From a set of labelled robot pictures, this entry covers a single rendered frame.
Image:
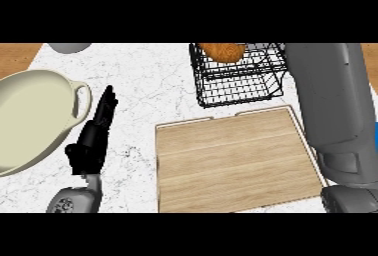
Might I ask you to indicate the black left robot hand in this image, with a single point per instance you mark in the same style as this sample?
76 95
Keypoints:
94 133

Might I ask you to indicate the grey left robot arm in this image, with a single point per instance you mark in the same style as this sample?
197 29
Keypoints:
74 199

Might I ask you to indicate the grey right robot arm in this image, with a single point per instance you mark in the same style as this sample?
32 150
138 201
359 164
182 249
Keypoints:
334 110

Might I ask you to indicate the pale wooden tray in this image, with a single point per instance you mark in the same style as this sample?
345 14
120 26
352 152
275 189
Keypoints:
237 163

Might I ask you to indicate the brown croissant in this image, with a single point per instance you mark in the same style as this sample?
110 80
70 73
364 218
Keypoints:
222 52

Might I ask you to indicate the grey round object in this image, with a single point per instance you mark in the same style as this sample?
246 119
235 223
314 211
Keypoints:
68 47

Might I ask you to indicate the blue object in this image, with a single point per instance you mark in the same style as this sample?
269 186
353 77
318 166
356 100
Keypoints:
376 136

